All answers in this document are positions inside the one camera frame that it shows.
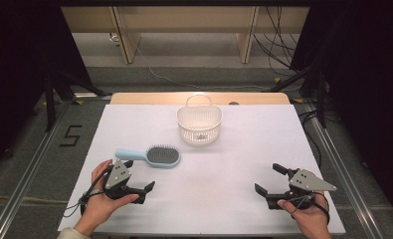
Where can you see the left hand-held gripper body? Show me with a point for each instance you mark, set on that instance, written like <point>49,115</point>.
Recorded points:
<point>117,174</point>

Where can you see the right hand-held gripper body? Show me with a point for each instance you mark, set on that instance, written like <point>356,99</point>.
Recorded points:
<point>305,182</point>

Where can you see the blue hairbrush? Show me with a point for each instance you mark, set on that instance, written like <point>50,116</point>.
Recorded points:
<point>162,156</point>

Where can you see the white plastic basket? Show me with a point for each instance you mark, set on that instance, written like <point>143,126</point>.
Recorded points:
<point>199,127</point>

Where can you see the person's left hand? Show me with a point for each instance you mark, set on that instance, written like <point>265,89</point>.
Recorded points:
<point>99,207</point>

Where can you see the person's right hand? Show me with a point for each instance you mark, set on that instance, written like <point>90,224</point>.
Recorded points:
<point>311,220</point>

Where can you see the white table sheet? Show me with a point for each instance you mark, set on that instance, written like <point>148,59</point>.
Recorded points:
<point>210,186</point>

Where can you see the wooden table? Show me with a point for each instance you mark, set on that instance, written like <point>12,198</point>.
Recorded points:
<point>151,98</point>

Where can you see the yellow tape piece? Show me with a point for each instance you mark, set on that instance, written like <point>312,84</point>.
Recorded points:
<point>78,102</point>
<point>298,100</point>
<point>277,80</point>

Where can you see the black metal stand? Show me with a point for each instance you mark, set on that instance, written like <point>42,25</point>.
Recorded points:
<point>321,99</point>
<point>50,99</point>

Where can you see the black curtain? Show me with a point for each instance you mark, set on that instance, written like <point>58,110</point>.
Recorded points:
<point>366,83</point>
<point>21,66</point>

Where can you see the beige wooden desk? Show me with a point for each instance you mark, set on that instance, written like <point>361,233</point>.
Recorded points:
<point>184,20</point>

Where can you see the aluminium floor rail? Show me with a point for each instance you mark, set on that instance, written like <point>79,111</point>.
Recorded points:
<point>345,172</point>
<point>28,172</point>

